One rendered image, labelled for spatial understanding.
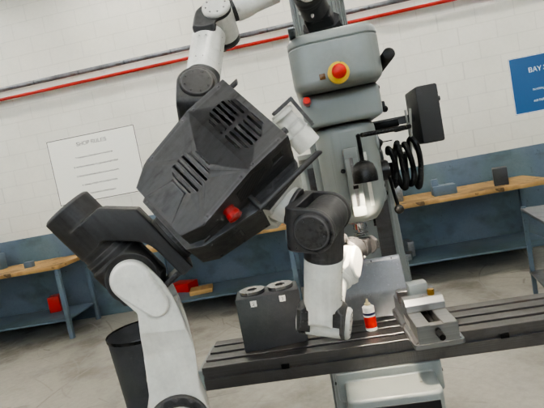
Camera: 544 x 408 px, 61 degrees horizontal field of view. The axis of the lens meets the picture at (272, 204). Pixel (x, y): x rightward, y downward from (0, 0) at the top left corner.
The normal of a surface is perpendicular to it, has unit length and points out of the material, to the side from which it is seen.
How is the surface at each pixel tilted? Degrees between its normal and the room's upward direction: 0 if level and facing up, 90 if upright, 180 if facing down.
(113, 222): 90
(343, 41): 90
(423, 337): 90
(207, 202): 74
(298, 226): 98
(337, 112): 90
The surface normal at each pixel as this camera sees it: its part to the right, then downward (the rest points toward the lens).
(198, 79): 0.09, -0.43
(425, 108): -0.10, 0.10
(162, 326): 0.22, 0.04
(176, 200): -0.32, -0.14
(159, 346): 0.20, 0.46
